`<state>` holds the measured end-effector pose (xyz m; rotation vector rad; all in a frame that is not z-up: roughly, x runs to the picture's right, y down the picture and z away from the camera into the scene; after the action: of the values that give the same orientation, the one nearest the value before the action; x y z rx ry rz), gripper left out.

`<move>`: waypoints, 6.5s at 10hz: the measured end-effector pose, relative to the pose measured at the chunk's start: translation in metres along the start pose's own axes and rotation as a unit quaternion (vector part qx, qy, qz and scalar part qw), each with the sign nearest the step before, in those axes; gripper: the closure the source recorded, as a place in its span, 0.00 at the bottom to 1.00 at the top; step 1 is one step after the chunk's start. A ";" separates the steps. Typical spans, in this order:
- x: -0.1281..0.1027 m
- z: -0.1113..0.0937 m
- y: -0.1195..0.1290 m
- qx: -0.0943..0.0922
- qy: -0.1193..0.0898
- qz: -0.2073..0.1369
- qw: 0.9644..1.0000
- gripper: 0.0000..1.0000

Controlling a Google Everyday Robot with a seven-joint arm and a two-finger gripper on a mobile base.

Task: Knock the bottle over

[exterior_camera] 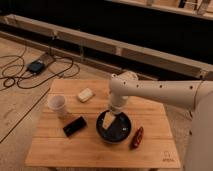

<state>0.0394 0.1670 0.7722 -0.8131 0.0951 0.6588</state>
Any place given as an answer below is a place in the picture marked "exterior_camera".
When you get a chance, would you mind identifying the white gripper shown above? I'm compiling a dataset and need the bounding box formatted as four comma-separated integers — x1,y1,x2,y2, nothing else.
102,105,123,129

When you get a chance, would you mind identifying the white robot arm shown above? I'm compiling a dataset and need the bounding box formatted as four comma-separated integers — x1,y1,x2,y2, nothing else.
108,71,213,171

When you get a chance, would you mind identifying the red bottle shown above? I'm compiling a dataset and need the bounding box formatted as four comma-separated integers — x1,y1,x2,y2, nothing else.
130,127,144,149

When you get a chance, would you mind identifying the black bowl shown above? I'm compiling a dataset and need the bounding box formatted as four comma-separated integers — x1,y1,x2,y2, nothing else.
96,111,132,143

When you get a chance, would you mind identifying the black rectangular box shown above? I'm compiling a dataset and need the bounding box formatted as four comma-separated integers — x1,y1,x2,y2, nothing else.
63,117,87,137

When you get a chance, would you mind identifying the wooden table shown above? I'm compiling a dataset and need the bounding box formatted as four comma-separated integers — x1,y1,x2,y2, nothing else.
25,79,180,169

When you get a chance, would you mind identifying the cream sponge block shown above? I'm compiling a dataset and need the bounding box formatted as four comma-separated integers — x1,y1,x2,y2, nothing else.
77,88,94,103

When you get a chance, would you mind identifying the blue power adapter box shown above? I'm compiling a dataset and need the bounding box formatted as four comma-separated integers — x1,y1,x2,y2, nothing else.
27,61,45,74

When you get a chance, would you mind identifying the long wooden beam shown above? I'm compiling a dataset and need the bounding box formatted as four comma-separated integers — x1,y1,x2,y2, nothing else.
0,15,213,80

